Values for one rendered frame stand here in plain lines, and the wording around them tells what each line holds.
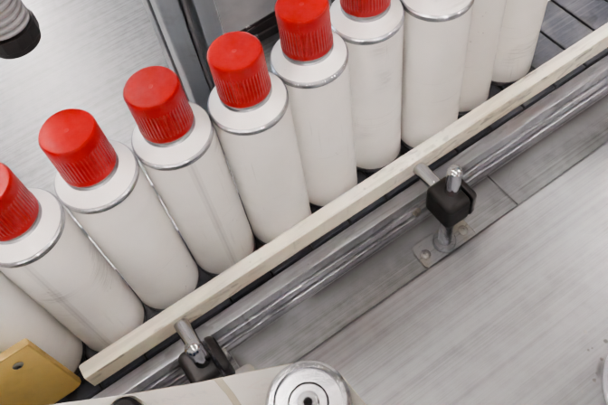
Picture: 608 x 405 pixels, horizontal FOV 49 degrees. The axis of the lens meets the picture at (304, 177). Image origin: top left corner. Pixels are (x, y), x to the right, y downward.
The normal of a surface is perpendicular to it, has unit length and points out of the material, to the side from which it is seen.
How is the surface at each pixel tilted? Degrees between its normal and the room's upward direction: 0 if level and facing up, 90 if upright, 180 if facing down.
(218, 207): 90
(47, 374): 90
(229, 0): 4
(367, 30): 41
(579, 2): 0
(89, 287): 90
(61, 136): 3
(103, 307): 90
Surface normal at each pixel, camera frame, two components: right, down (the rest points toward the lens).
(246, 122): -0.07, 0.15
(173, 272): 0.80, 0.46
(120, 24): -0.11, -0.54
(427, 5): -0.39, 0.11
